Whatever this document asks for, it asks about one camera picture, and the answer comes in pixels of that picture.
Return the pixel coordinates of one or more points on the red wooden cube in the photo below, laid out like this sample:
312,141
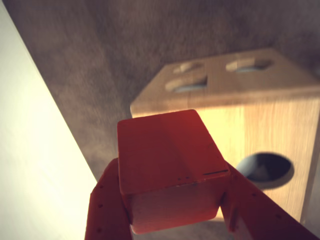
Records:
165,162

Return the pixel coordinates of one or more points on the wooden shape sorter box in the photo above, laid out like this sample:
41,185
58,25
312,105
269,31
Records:
262,120

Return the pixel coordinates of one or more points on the brown table mat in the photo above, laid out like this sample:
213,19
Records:
100,50

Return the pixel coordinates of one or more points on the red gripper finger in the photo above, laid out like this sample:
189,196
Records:
262,220
107,212

